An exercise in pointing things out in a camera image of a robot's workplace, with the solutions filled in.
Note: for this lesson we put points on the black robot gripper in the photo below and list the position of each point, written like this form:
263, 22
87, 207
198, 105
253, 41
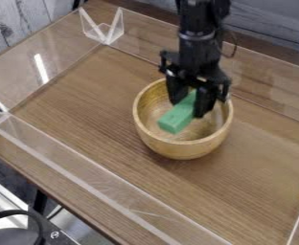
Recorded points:
193, 67

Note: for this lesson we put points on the green rectangular block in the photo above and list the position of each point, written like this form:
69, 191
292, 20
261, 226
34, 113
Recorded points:
180, 116

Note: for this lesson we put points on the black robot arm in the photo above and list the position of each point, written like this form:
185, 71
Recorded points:
201, 18

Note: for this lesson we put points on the light wooden bowl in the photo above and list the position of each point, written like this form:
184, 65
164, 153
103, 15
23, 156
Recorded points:
198, 139

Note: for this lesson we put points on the clear acrylic tray walls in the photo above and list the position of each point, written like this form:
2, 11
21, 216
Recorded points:
71, 90

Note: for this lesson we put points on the black metal bracket with screw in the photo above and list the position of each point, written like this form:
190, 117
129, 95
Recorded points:
54, 235

